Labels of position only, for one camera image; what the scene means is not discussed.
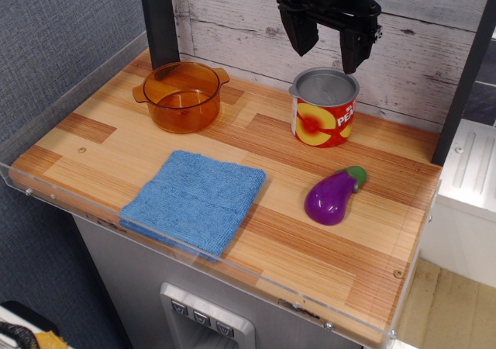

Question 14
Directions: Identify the clear acrylic table guard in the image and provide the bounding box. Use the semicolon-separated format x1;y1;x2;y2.
9;35;440;347

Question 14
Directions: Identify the dark frame post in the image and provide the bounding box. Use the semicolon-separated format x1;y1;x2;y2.
141;0;180;70
431;0;495;166

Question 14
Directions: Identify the silver toy fridge cabinet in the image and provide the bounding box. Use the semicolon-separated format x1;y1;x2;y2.
74;216;359;348

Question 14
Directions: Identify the dark left frame post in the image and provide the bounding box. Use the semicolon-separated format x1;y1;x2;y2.
141;0;180;70

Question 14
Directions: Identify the blue folded cloth napkin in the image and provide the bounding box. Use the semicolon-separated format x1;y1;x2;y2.
119;150;267;262

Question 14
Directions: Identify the dark right frame post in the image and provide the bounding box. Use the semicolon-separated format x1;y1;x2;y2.
431;0;495;166

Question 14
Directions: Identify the white ribbed side unit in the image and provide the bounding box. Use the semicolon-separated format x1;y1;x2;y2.
419;119;495;287

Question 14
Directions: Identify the amber glass pot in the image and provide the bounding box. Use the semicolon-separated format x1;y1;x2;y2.
133;62;230;133

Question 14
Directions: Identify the red peach can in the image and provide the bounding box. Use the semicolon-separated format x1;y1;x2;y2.
289;67;360;148

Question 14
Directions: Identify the purple toy eggplant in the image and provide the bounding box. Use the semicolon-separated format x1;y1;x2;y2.
304;166;367;226

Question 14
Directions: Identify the black yellow object corner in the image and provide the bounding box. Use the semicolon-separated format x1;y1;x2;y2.
1;301;70;348

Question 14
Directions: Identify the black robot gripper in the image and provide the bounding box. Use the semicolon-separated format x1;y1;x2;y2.
277;0;381;74

